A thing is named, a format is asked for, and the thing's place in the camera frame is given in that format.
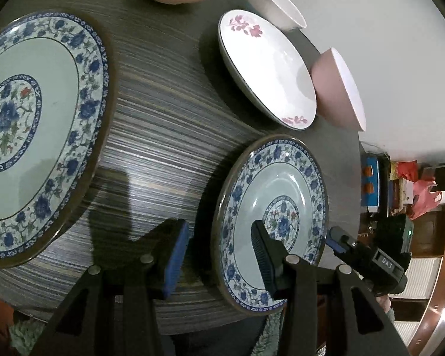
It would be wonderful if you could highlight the small blue floral plate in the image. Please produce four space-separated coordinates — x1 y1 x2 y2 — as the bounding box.
211 135 329 316

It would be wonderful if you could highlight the fuzzy green garment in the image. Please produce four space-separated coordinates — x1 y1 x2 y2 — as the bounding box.
7 315 47 353

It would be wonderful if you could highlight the pink plastic bag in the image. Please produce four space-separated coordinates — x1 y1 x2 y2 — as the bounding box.
408 180 443 220

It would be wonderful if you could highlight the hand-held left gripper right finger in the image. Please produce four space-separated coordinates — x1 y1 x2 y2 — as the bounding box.
251 220 410 356

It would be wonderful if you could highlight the white slatted panel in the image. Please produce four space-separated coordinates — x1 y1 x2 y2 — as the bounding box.
400 258 442 299

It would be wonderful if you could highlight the blue box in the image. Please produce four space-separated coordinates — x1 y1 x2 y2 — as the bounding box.
360 154 381 212

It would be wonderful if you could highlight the red packet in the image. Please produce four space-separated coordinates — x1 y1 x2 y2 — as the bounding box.
395 160 419 180

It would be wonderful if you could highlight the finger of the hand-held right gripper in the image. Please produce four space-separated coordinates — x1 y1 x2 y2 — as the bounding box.
325 225 373 268

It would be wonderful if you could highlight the white plate with pink flowers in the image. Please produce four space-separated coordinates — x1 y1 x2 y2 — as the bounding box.
218 9 317 131

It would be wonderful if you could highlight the round table with metal rim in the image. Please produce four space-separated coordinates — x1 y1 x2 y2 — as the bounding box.
408 200 445 349

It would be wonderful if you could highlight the plain white bowl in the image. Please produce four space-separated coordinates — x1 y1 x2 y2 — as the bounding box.
245 0 307 32

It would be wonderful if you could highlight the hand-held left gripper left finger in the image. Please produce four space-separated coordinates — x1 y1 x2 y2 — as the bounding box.
30 219 190 356

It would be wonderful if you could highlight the brown box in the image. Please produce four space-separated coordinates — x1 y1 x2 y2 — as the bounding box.
423 165 445 193

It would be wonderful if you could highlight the large blue floral plate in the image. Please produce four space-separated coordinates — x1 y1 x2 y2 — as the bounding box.
0 12 114 269

